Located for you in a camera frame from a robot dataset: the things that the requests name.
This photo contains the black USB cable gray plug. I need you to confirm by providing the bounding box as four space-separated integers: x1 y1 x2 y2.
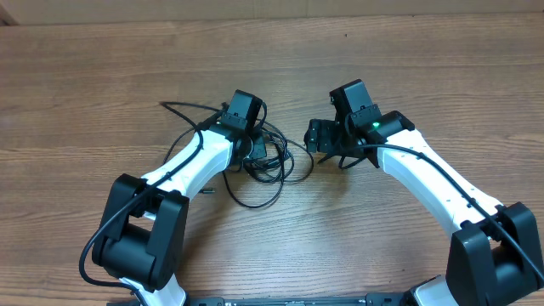
160 130 217 199

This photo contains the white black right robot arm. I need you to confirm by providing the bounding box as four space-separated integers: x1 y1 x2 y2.
304 79 543 306

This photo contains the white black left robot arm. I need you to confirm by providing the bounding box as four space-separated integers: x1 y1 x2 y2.
79 90 266 305

